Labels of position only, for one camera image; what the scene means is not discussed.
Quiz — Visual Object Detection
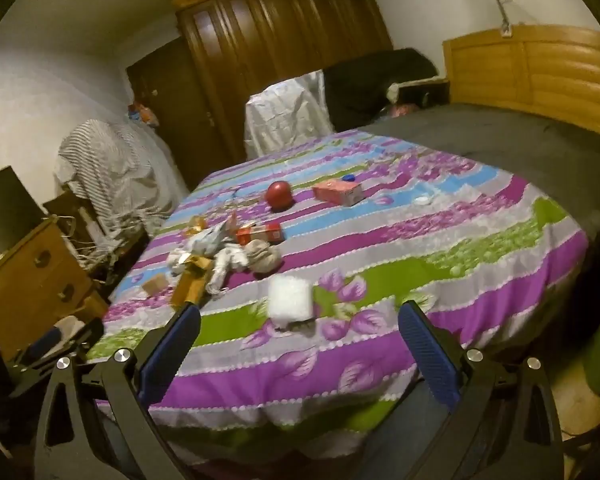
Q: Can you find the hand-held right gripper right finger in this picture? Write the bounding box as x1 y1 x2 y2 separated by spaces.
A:
397 300 566 480

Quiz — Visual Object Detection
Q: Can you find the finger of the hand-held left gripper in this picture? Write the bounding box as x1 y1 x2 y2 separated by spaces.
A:
10 320 106 388

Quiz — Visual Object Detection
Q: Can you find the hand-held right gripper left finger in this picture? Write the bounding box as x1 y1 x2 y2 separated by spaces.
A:
32 302 203 480

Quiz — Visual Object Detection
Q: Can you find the orange white towel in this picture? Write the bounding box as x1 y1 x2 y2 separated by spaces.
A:
170 255 216 307

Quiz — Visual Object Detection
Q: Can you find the wooden dresser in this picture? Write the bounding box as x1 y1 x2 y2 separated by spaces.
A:
0 217 111 361

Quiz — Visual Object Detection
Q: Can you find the tan sponge block left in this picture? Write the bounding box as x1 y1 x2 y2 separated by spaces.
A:
141 275 168 297

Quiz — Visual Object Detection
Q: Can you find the striped floral bed blanket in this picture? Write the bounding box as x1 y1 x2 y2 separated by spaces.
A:
85 127 591 431

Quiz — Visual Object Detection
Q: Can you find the white crumpled cloth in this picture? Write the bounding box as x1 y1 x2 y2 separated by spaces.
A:
172 220 241 271

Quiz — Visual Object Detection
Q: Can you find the dark flat monitor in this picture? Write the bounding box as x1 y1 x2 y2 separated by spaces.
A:
0 166 43 271

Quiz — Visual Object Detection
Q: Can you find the white foam block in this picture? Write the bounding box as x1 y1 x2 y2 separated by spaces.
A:
268 275 314 324

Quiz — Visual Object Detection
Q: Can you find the orange wrapper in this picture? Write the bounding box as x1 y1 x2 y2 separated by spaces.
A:
187 214 216 235

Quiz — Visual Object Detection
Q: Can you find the crumpled beige paper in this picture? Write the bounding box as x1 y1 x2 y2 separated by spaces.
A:
244 239 282 273

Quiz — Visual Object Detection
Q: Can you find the red box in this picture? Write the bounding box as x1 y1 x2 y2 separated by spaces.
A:
236 222 285 246

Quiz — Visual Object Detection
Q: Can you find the grey striped cloth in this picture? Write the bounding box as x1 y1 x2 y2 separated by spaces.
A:
55 119 188 233

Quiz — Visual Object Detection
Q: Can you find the pink box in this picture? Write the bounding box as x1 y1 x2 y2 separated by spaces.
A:
312 178 364 207

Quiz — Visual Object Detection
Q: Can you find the red ball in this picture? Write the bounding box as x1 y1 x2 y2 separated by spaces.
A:
266 180 295 209

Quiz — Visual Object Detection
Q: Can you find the orange and blue bag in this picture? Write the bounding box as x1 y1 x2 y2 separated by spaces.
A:
127 100 161 128

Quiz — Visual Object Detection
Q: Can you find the dark wooden door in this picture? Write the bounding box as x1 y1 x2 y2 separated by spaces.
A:
125 37 216 188

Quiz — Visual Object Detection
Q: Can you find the open cardboard box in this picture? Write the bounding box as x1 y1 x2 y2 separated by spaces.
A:
390 77 451 111

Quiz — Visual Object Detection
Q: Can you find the white cloth covered chair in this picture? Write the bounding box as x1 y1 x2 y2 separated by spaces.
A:
244 71 336 161

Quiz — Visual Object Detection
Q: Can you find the black cloth pile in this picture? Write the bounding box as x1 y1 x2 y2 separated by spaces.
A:
322 48 438 131

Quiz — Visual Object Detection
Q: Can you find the wooden headboard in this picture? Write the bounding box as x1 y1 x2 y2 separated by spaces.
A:
442 24 600 138

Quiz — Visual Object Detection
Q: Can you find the dark wooden wardrobe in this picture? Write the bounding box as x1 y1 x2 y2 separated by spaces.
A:
175 0 393 188

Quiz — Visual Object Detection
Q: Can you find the tangle of white cables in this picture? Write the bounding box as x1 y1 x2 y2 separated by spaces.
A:
65 205 146 271

